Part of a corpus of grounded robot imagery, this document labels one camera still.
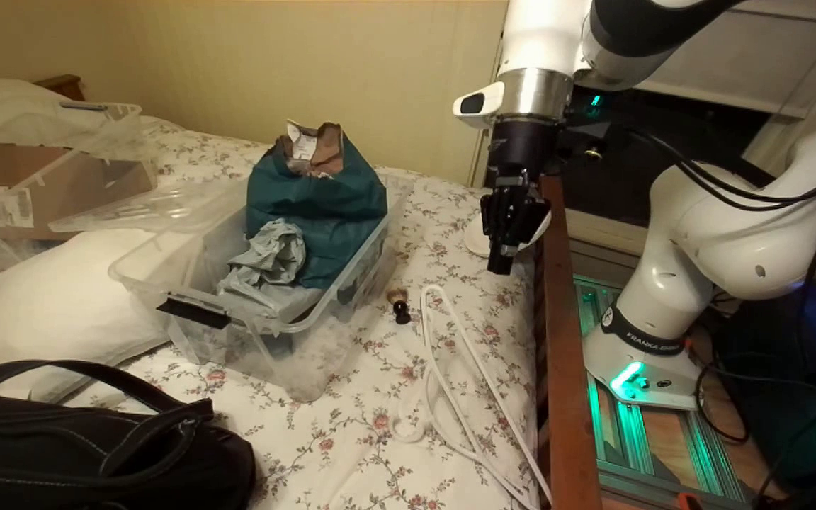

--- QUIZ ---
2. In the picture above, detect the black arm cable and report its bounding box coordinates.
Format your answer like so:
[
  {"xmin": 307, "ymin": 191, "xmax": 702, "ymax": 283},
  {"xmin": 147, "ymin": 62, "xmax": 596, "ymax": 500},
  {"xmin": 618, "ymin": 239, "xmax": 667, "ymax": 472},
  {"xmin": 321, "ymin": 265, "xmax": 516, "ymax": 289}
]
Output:
[{"xmin": 630, "ymin": 125, "xmax": 816, "ymax": 217}]

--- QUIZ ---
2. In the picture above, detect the small dark bottle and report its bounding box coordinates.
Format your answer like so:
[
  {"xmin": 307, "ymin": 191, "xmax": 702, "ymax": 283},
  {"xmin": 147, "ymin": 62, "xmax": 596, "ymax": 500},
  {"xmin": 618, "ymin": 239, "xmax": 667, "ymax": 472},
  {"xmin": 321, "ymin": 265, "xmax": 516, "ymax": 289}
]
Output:
[{"xmin": 386, "ymin": 286, "xmax": 417, "ymax": 327}]

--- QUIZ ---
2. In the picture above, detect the white furniture panel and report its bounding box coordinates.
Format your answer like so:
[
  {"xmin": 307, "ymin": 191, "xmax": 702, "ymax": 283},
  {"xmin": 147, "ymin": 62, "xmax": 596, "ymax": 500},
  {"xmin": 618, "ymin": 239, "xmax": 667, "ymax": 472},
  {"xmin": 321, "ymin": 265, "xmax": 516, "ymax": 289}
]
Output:
[{"xmin": 616, "ymin": 0, "xmax": 816, "ymax": 180}]

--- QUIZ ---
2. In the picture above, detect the white pillow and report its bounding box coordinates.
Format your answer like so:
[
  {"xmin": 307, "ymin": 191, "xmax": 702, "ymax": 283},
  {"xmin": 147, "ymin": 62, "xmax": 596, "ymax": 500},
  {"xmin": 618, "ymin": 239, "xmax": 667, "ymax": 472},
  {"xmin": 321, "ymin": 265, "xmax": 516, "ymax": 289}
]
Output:
[{"xmin": 0, "ymin": 225, "xmax": 205, "ymax": 370}]

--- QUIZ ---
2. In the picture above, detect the brown cardboard box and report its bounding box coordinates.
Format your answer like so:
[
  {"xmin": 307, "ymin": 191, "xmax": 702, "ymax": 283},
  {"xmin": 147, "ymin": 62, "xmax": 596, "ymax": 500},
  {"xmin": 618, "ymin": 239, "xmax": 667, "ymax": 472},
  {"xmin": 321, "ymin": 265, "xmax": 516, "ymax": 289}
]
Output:
[{"xmin": 0, "ymin": 143, "xmax": 158, "ymax": 239}]

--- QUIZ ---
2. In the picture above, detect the grey-blue crumpled cloth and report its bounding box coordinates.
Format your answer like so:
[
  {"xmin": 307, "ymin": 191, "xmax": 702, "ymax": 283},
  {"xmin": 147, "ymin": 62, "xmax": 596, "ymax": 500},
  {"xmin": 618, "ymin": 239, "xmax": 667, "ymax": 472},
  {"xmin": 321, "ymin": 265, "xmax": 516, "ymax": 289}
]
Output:
[{"xmin": 217, "ymin": 219, "xmax": 310, "ymax": 309}]

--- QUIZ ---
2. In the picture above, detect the clear plastic bag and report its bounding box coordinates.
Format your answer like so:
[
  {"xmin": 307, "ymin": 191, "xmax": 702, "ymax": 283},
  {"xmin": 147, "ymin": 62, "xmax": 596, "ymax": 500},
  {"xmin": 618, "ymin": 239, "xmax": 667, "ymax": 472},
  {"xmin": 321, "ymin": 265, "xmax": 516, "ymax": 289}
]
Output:
[{"xmin": 0, "ymin": 78, "xmax": 147, "ymax": 150}]

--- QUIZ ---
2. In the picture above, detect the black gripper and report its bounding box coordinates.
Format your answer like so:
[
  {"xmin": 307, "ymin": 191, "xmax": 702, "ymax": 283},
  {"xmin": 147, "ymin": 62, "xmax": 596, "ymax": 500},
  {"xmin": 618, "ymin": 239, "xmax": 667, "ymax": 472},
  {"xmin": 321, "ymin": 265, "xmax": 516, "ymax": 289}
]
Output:
[{"xmin": 480, "ymin": 115, "xmax": 562, "ymax": 278}]

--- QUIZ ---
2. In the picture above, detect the black bag with straps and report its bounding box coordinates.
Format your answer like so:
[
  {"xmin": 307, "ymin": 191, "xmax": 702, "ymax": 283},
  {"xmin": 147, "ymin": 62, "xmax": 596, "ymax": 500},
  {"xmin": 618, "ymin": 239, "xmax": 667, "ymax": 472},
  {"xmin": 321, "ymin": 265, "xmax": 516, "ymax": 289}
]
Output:
[{"xmin": 0, "ymin": 357, "xmax": 261, "ymax": 510}]

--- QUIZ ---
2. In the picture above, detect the teal clothing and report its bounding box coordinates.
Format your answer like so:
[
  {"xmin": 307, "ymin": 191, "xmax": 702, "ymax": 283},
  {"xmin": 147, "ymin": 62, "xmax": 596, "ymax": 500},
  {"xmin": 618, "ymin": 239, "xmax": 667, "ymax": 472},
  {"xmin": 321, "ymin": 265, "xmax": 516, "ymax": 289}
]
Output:
[{"xmin": 244, "ymin": 140, "xmax": 390, "ymax": 292}]

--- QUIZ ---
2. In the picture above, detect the floral bedsheet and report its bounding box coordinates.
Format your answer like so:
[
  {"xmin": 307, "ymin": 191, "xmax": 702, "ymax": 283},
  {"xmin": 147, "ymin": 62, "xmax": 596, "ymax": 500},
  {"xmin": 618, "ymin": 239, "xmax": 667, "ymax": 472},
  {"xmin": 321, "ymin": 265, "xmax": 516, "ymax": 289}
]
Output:
[{"xmin": 0, "ymin": 112, "xmax": 545, "ymax": 510}]

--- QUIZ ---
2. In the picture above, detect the dark cabinet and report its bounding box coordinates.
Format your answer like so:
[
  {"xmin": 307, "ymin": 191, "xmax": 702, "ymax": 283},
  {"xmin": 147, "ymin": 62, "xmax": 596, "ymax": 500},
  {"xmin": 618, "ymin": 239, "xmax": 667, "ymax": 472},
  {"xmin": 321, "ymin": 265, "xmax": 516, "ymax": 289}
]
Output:
[{"xmin": 481, "ymin": 83, "xmax": 773, "ymax": 231}]

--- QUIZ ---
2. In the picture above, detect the black floor cable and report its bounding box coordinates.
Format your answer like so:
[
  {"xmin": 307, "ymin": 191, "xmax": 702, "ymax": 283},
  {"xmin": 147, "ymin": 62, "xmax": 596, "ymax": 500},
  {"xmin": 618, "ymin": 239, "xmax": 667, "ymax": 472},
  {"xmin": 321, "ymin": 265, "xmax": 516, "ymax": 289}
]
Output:
[{"xmin": 692, "ymin": 361, "xmax": 753, "ymax": 448}]

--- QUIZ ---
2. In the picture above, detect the metal robot mounting platform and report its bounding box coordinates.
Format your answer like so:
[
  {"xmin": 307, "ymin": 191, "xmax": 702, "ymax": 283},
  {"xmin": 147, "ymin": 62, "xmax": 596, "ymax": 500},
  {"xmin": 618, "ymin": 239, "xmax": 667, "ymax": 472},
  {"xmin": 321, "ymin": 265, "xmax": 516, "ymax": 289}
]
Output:
[{"xmin": 573, "ymin": 273, "xmax": 759, "ymax": 510}]

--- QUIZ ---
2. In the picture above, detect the crumpled brown white paper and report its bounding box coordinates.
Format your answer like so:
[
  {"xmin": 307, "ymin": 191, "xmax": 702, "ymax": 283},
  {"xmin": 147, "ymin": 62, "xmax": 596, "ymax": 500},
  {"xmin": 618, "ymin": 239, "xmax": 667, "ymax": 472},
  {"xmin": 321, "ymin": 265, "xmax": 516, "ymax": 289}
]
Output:
[{"xmin": 270, "ymin": 122, "xmax": 348, "ymax": 181}]

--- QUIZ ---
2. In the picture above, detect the dark equipment box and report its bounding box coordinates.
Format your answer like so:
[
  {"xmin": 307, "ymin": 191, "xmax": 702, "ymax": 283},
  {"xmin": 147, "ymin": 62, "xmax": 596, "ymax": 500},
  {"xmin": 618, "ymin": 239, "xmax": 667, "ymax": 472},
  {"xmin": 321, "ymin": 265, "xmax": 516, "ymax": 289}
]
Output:
[{"xmin": 709, "ymin": 278, "xmax": 816, "ymax": 504}]

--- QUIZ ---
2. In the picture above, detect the clear plastic container box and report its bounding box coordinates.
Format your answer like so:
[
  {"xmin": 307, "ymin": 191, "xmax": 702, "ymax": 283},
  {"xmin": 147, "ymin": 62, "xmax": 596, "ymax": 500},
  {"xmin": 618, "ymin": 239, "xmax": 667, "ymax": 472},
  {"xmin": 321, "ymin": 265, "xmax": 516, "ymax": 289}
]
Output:
[{"xmin": 104, "ymin": 173, "xmax": 402, "ymax": 406}]

